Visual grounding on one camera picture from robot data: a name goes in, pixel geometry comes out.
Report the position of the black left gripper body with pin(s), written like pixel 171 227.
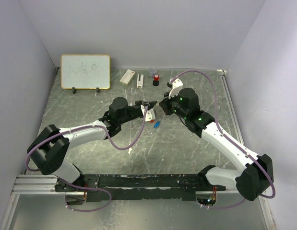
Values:
pixel 138 107

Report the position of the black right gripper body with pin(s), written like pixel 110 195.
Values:
pixel 172 104

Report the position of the blue key tag with key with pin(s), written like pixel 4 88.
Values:
pixel 157 124

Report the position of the metal key organizer red handle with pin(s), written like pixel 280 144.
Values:
pixel 159 113

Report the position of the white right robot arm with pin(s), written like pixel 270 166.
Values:
pixel 253 173

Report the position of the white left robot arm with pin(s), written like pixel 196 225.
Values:
pixel 49 149

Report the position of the white stapler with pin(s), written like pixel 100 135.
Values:
pixel 140 81

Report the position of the red black stamp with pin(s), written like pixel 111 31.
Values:
pixel 156 78

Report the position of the green white staples box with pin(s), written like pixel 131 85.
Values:
pixel 127 78

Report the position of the clear plastic cup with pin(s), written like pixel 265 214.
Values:
pixel 152 71

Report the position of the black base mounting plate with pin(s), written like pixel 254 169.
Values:
pixel 138 187

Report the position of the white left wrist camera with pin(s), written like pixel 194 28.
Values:
pixel 150 115

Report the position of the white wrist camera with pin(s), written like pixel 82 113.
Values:
pixel 176 85
pixel 150 115

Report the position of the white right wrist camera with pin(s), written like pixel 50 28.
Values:
pixel 176 85

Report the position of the aluminium right side rail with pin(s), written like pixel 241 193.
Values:
pixel 225 111

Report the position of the aluminium rail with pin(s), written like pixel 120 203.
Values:
pixel 41 184
pixel 225 111

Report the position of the white board yellow frame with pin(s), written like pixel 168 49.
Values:
pixel 85 71

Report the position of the aluminium front rail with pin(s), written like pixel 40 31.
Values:
pixel 41 184

